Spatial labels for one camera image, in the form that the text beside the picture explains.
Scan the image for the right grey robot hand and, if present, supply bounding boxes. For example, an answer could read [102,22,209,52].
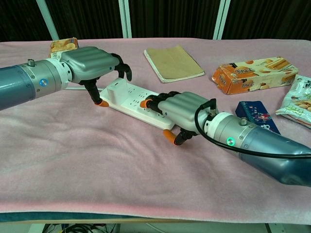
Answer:
[139,91,210,146]

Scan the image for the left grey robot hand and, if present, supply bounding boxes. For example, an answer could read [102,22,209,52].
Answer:
[59,46,133,108]

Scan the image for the white plug adapter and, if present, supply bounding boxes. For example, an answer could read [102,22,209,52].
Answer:
[107,82,128,102]

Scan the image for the white power strip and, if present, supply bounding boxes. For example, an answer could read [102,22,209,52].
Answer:
[98,77,176,130]

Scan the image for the small orange snack box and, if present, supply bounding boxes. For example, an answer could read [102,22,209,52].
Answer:
[50,37,80,59]

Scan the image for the brown paper notebook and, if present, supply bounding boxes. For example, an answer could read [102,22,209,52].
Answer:
[143,44,205,83]

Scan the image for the dark blue printed box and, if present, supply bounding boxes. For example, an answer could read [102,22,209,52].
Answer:
[235,100,282,135]

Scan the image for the orange biscuit box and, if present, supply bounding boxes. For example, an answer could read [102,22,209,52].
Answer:
[211,56,299,95]

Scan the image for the pink fleece table cloth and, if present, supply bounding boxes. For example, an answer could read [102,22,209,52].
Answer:
[0,37,311,225]

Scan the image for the green-white snack bag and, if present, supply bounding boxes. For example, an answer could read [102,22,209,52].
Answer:
[275,74,311,129]

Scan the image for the white power strip cable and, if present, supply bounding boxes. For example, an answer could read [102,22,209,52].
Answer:
[65,87,104,92]

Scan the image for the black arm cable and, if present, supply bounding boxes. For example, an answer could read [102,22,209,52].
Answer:
[194,98,311,159]

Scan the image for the white frame post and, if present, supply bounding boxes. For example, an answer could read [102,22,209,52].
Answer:
[212,0,231,40]
[118,0,133,39]
[35,0,60,41]

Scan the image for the black cables under table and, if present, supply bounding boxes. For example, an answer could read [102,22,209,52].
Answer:
[43,223,117,233]

